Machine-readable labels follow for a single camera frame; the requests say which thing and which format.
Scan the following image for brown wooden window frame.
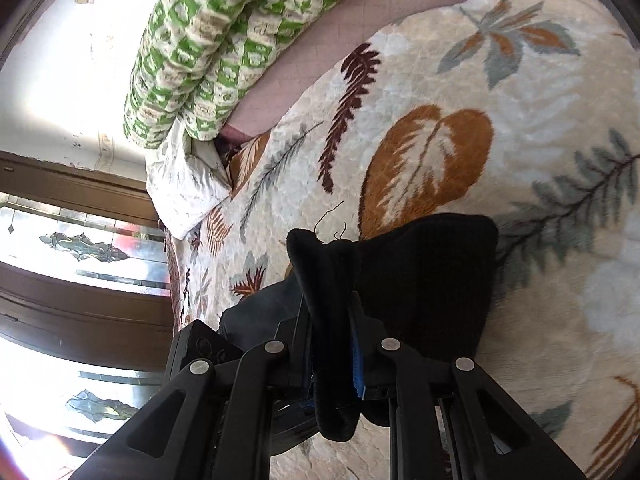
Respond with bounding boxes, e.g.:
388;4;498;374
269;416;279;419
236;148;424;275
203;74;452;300
0;150;176;361

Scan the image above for wooden wardrobe with glass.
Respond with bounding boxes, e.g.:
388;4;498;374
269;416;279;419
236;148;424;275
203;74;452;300
0;205;173;461

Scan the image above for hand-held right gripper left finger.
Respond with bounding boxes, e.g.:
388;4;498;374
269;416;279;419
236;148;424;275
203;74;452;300
72;305;315;480

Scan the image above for pink bed sheet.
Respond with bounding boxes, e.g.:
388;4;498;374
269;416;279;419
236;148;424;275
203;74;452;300
220;0;561;148

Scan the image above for green checked quilt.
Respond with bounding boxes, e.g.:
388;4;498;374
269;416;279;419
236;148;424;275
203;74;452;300
122;0;365;150

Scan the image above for black pants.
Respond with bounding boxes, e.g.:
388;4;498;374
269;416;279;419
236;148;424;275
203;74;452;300
220;212;501;443

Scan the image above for leaf print fleece blanket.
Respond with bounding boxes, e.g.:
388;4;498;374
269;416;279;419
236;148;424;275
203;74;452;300
167;0;640;480

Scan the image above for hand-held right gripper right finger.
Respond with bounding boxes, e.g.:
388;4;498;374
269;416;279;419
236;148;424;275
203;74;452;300
347;305;588;480

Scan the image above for white leaf print pillow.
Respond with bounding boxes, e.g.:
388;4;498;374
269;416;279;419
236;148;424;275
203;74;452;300
145;120;236;240

